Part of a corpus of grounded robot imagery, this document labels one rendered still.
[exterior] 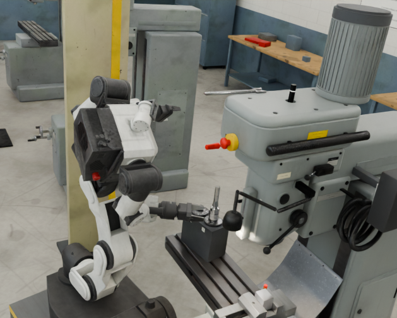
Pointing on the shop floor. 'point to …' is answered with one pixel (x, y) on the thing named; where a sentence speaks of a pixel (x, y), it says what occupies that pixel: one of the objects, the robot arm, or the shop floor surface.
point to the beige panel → (113, 54)
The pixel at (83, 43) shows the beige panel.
